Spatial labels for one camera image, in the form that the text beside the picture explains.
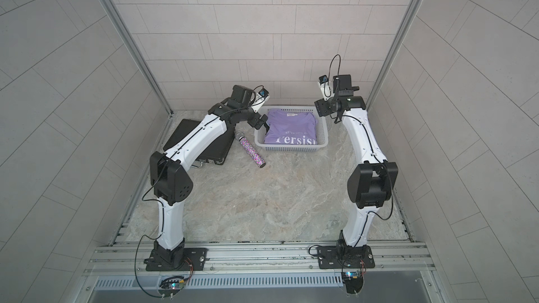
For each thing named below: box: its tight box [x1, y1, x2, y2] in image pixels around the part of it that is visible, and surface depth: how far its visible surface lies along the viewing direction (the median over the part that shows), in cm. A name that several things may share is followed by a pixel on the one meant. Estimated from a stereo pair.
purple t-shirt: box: [263, 108, 318, 146], surface depth 101 cm
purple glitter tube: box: [234, 130, 266, 169], surface depth 99 cm
